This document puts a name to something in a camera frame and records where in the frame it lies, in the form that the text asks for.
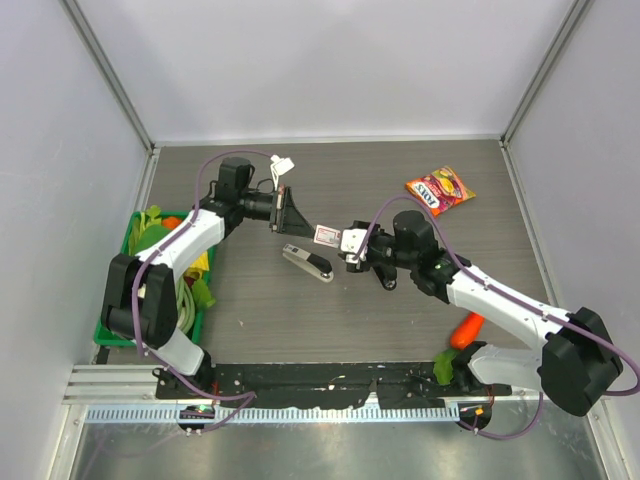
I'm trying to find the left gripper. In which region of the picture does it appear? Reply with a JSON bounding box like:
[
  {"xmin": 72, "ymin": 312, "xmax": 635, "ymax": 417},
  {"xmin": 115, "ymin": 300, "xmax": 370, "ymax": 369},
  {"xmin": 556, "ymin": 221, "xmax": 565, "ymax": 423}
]
[{"xmin": 238, "ymin": 186, "xmax": 316, "ymax": 238}]

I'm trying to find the red white staple box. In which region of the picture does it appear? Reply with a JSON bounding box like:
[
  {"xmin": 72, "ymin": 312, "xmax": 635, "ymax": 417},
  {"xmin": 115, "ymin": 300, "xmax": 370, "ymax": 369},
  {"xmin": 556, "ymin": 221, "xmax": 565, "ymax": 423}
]
[{"xmin": 313, "ymin": 225, "xmax": 341, "ymax": 248}]

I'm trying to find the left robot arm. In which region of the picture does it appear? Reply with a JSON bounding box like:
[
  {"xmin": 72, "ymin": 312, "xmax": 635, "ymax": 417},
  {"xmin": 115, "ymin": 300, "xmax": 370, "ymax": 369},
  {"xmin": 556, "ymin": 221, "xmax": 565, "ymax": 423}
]
[{"xmin": 101, "ymin": 150, "xmax": 315, "ymax": 399}]

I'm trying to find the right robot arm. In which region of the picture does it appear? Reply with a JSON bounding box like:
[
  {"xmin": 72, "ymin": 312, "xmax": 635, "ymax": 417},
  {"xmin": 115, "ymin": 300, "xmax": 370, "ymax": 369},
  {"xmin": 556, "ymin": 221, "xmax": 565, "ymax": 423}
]
[{"xmin": 340, "ymin": 210, "xmax": 623, "ymax": 417}]

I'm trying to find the green plastic tray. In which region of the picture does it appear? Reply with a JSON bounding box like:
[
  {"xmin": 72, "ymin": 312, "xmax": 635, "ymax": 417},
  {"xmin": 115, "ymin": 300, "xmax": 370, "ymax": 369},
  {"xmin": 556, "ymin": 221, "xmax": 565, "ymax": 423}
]
[{"xmin": 121, "ymin": 210, "xmax": 216, "ymax": 344}]

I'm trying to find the orange candy bag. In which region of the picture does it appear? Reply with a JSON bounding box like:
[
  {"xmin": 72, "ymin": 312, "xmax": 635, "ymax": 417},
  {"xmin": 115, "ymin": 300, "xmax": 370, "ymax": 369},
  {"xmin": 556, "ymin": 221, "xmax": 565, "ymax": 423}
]
[{"xmin": 405, "ymin": 166, "xmax": 476, "ymax": 217}]

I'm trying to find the small orange toy vegetable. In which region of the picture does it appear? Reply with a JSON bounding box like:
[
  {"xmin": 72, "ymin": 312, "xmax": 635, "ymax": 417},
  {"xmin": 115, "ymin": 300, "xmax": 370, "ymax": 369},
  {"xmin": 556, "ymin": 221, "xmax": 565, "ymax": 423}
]
[{"xmin": 161, "ymin": 216, "xmax": 182, "ymax": 230}]

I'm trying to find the orange toy carrot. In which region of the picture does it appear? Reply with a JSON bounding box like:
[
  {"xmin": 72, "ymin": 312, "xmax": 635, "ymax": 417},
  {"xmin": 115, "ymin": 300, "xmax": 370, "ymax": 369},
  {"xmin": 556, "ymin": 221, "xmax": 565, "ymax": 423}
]
[{"xmin": 449, "ymin": 312, "xmax": 485, "ymax": 350}]

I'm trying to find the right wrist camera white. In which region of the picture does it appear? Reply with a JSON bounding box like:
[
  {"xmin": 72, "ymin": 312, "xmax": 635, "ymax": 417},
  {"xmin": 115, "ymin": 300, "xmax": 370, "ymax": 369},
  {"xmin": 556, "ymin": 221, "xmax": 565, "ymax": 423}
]
[{"xmin": 339, "ymin": 228, "xmax": 367, "ymax": 265}]

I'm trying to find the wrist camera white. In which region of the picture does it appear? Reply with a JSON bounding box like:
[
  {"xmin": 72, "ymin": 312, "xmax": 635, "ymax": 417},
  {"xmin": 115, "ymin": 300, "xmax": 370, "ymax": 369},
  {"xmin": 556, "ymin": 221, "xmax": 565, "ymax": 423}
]
[
  {"xmin": 339, "ymin": 228, "xmax": 367, "ymax": 265},
  {"xmin": 270, "ymin": 155, "xmax": 295, "ymax": 186}
]

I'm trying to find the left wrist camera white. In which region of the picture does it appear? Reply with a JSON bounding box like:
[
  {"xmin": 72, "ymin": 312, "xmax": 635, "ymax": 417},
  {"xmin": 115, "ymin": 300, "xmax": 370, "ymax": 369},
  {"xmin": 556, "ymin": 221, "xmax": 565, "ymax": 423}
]
[{"xmin": 270, "ymin": 155, "xmax": 295, "ymax": 186}]

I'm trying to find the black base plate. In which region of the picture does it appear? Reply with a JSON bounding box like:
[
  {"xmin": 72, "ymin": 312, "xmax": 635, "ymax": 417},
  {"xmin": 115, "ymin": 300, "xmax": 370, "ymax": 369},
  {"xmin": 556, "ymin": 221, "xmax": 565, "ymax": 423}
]
[{"xmin": 154, "ymin": 359, "xmax": 511, "ymax": 409}]

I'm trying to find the white slotted cable duct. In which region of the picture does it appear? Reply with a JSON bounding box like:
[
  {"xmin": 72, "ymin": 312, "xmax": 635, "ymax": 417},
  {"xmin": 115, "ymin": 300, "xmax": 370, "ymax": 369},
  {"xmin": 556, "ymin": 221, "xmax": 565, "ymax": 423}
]
[{"xmin": 85, "ymin": 403, "xmax": 459, "ymax": 426}]

